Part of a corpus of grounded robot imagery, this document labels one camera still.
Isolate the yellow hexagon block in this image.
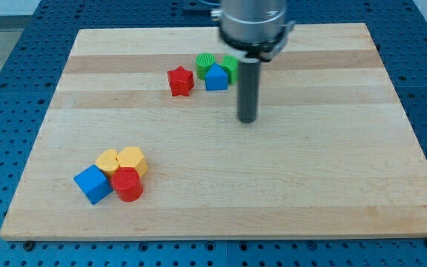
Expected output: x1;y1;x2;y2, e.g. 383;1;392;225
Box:
116;147;148;177

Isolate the wooden board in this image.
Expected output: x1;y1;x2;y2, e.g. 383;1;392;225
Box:
0;23;427;241

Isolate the blue cube block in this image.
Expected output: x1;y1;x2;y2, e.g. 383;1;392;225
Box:
73;165;113;205

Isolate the red star block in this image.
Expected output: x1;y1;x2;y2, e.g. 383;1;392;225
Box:
167;66;194;96

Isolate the green star block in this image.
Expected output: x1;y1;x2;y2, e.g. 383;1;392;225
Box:
220;55;238;85

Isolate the blue pentagon block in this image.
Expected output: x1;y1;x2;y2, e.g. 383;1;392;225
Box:
205;63;228;91

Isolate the red cylinder block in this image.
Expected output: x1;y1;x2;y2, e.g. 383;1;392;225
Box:
110;167;144;202

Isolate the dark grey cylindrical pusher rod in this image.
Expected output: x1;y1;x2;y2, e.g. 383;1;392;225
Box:
237;62;261;124

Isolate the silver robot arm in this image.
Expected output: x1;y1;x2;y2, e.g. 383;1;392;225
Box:
211;0;295;124

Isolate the yellow heart block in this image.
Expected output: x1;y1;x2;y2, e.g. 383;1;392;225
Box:
95;149;119;179

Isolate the green cylinder block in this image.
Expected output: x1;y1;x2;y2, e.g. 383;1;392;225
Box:
195;53;216;80

